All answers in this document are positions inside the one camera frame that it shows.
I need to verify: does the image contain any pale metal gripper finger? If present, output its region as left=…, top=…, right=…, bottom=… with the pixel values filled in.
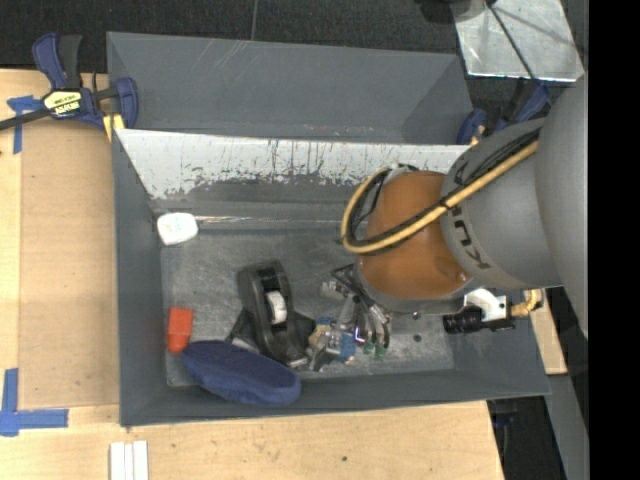
left=287, top=342, right=357, bottom=372
left=306, top=316, right=343, bottom=350

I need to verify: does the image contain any black tape dispenser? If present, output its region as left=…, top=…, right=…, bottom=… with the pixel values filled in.
left=225, top=259, right=316, bottom=369

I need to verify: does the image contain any dark blue round cloth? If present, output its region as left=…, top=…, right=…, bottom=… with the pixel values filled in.
left=180, top=340, right=303, bottom=408

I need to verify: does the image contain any orange-red small block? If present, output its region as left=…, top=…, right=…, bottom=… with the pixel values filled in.
left=166, top=307, right=195, bottom=355

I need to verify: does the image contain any white rounded small box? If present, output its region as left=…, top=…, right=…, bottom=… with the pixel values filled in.
left=156, top=211, right=200, bottom=247

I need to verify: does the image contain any grey metal bin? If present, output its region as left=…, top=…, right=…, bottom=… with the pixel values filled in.
left=104, top=31, right=553, bottom=427

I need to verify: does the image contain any black cylinder on white bracket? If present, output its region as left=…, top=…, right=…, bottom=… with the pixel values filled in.
left=442, top=287, right=545, bottom=335

